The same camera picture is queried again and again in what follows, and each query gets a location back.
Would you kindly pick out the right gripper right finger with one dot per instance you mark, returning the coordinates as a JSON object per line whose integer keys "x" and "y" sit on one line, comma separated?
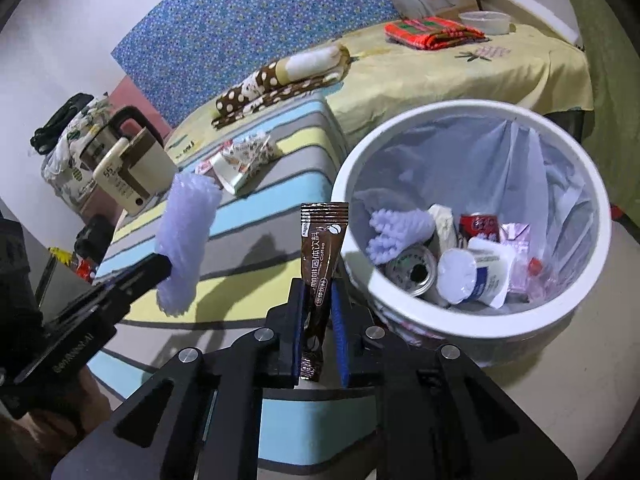
{"x": 439, "y": 416}

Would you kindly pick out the white trash bin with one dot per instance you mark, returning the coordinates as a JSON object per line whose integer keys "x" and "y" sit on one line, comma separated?
{"x": 490, "y": 337}

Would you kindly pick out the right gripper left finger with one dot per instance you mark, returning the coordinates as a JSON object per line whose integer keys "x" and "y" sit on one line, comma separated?
{"x": 198, "y": 417}

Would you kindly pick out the clear plastic bowl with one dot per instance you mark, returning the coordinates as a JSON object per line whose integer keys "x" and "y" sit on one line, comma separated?
{"x": 492, "y": 23}

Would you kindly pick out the cream electric kettle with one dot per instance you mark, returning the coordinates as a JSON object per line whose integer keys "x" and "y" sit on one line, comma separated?
{"x": 128, "y": 161}

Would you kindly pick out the yellow bed sheet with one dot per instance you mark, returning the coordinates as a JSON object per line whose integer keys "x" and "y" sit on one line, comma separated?
{"x": 526, "y": 68}

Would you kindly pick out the white foam net sleeve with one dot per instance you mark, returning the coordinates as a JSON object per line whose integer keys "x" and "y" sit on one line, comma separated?
{"x": 395, "y": 231}

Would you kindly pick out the cream paper bag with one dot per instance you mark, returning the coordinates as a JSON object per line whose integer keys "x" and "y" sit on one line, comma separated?
{"x": 446, "y": 235}

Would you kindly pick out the brown coffee sachet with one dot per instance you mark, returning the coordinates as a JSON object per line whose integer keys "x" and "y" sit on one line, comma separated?
{"x": 322, "y": 230}

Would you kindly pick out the striped table cover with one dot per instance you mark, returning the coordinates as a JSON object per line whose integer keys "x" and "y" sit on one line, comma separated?
{"x": 317, "y": 430}

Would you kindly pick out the red drink can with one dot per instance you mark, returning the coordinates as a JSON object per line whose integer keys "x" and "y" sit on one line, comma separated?
{"x": 485, "y": 226}

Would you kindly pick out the blue floral headboard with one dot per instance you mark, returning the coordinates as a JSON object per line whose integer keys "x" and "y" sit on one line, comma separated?
{"x": 185, "y": 52}

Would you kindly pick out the white bin liner bag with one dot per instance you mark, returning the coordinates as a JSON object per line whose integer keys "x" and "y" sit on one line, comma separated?
{"x": 488, "y": 165}

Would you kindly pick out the black camera on floor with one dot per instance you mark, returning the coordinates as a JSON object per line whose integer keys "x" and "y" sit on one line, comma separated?
{"x": 94, "y": 239}

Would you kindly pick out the dark red can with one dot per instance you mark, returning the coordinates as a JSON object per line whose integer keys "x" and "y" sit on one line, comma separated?
{"x": 414, "y": 270}

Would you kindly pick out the red white small carton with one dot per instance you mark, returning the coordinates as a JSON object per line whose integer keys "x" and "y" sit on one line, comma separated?
{"x": 206, "y": 168}

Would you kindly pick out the red plaid cloth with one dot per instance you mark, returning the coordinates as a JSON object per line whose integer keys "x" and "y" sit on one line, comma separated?
{"x": 432, "y": 33}

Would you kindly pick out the pineapple print bag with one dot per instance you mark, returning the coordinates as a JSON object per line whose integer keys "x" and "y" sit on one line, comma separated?
{"x": 60, "y": 140}

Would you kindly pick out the left hand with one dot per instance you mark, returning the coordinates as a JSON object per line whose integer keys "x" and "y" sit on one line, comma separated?
{"x": 33, "y": 445}

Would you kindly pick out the white yogurt cup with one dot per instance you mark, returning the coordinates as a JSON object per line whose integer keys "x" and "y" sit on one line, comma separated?
{"x": 481, "y": 273}

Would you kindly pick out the brown polka dot blanket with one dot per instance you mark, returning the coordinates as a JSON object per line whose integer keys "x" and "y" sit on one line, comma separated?
{"x": 281, "y": 80}

